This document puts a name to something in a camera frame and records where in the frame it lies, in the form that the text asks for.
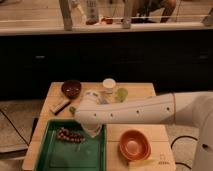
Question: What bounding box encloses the bunch of red grapes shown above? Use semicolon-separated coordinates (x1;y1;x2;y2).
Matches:
57;127;85;143

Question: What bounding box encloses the orange bowl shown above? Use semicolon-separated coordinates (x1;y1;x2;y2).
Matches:
119;130;151;161

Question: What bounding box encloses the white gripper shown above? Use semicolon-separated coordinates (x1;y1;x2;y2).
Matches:
82;124;102;138

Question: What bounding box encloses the white cup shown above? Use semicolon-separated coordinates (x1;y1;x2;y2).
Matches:
102;78;116;93

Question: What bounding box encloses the dark brown bowl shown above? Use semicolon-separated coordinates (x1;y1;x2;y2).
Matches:
61;80;81;99

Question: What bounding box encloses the green plastic tray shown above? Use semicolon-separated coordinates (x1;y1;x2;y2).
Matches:
33;120;106;171

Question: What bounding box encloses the black and silver block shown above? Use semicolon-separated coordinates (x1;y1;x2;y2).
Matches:
50;100;70;115

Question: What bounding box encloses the small green object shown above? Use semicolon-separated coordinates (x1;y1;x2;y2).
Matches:
69;106;76;114

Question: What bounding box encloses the green cup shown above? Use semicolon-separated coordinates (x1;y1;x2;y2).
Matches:
115;88;128;102

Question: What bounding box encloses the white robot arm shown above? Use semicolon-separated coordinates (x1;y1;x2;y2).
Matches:
75;90;213;171

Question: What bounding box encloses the wooden table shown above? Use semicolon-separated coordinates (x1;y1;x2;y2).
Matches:
21;81;177;171

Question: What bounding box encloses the black cable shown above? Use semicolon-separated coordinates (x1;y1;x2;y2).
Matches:
0;109;31;148

